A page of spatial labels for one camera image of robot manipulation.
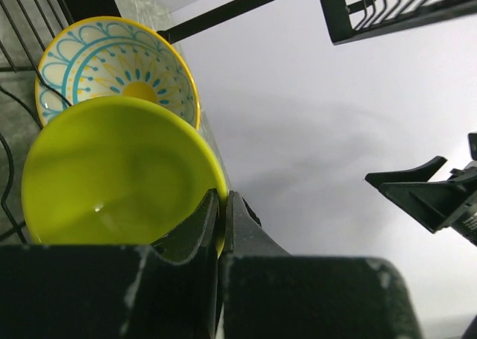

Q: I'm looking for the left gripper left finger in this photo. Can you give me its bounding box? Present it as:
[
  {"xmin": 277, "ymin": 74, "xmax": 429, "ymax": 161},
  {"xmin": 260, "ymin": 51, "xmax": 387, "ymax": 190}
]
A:
[{"xmin": 153, "ymin": 189, "xmax": 220, "ymax": 338}]

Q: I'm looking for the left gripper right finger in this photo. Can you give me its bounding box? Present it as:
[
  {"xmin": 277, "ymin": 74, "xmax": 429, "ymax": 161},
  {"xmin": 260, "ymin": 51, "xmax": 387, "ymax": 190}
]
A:
[{"xmin": 223, "ymin": 191, "xmax": 294, "ymax": 338}]

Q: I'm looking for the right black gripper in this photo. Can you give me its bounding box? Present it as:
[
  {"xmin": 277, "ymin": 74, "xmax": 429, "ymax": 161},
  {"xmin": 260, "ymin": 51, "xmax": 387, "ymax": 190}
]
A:
[{"xmin": 365, "ymin": 132, "xmax": 476, "ymax": 246}]

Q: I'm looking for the lime green bowl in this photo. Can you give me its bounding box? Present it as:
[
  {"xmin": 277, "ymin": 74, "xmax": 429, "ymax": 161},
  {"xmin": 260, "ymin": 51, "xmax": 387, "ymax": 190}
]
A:
[{"xmin": 21, "ymin": 96, "xmax": 228, "ymax": 244}]

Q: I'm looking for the patterned white teal bowl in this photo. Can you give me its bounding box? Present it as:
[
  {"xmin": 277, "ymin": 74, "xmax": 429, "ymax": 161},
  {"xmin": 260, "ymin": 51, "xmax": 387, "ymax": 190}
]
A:
[{"xmin": 34, "ymin": 16, "xmax": 200, "ymax": 128}]

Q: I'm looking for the black wire dish rack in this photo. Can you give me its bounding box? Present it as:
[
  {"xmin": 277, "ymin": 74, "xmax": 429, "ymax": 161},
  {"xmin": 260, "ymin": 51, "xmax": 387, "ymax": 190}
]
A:
[{"xmin": 1, "ymin": 0, "xmax": 476, "ymax": 244}]

